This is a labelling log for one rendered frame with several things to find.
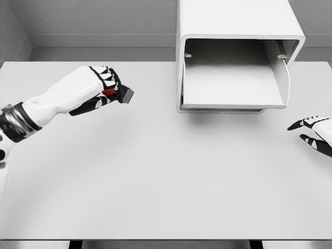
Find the dark load switch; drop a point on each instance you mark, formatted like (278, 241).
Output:
(127, 95)

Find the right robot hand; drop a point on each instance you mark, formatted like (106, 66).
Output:
(317, 129)

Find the white cabinet drawer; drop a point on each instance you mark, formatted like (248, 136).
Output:
(233, 85)

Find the white tabletop storage cabinet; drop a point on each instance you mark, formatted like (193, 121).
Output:
(233, 18)

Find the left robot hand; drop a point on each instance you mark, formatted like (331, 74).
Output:
(83, 88)

